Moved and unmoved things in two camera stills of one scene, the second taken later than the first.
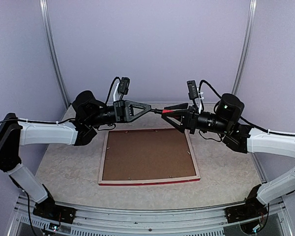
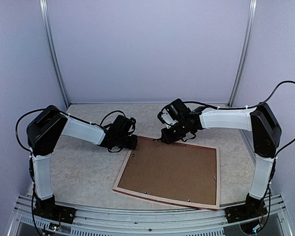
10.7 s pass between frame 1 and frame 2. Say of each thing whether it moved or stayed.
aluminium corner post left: stayed
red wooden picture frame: moved
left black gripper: moved
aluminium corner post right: stayed
